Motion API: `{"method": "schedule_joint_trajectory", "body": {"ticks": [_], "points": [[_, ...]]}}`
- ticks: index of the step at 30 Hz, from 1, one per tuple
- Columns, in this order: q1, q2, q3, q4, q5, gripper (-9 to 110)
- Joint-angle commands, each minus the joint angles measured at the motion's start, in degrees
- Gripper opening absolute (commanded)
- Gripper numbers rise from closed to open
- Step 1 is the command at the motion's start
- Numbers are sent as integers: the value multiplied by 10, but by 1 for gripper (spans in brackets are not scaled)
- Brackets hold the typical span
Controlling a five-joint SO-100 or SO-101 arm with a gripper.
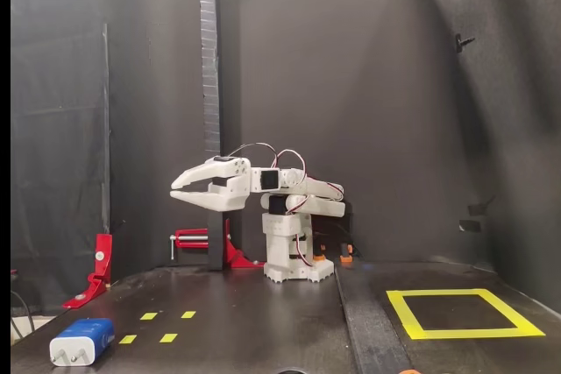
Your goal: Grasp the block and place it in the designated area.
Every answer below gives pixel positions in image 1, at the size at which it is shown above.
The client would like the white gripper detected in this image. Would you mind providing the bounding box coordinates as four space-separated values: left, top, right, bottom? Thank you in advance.
169 157 252 212

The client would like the blue white charger block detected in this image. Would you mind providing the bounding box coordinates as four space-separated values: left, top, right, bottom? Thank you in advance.
48 317 117 368

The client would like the red screw clamp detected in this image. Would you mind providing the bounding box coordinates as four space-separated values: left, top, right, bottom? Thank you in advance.
169 218 266 270

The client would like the black plastic sheet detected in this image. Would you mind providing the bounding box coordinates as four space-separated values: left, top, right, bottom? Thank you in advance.
11 0 110 318

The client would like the black backdrop cloth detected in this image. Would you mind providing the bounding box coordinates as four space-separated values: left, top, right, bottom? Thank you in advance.
103 0 561 300

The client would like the black flat bar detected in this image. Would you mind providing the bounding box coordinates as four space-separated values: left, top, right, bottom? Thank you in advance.
335 262 411 374

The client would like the small black clip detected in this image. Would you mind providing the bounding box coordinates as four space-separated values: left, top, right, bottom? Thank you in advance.
453 32 477 53

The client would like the yellow tape square outline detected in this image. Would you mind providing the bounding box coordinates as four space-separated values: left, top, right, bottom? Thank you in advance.
385 288 547 341

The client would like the red white black servo cable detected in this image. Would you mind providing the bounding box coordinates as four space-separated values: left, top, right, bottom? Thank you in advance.
227 142 345 266

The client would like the tall black camera post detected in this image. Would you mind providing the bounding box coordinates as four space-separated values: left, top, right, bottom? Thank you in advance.
196 0 243 272

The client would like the red angled bracket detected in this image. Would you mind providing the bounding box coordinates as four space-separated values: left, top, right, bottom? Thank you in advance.
60 233 113 310

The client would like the thin black cable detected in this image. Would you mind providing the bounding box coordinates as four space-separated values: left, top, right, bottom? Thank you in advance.
11 289 36 342

